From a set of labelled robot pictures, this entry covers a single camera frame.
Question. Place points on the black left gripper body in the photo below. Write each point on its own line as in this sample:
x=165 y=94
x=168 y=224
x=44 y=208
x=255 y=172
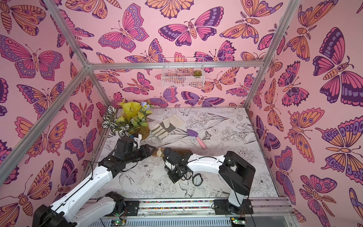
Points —
x=138 y=155

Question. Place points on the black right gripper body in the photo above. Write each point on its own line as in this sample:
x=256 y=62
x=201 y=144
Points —
x=167 y=154

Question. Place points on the cream strap watch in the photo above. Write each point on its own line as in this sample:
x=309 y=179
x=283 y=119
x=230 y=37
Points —
x=160 y=153

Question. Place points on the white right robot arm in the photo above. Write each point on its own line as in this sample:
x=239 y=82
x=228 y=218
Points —
x=236 y=172

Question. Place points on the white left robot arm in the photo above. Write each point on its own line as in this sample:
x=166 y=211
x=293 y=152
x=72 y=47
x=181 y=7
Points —
x=68 y=211

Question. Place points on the wooden watch stand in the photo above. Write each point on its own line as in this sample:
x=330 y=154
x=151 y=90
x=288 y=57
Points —
x=168 y=151

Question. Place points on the thin black watch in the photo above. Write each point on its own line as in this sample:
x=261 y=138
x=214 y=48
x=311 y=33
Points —
x=197 y=180

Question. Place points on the cream grey gardening glove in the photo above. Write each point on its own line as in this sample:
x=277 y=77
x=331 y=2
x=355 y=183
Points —
x=163 y=129

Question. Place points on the potted plant yellow leaves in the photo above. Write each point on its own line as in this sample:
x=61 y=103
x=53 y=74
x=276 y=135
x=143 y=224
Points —
x=128 y=119

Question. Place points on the purple pink garden trowel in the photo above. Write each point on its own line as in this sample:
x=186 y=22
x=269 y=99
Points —
x=194 y=134

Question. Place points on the small green succulent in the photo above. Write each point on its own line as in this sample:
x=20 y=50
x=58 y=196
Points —
x=197 y=73

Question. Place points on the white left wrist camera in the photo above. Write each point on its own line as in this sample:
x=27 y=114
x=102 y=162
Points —
x=138 y=139

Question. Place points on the white wire wall basket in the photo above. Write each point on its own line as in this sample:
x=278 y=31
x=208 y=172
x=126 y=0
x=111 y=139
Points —
x=177 y=72

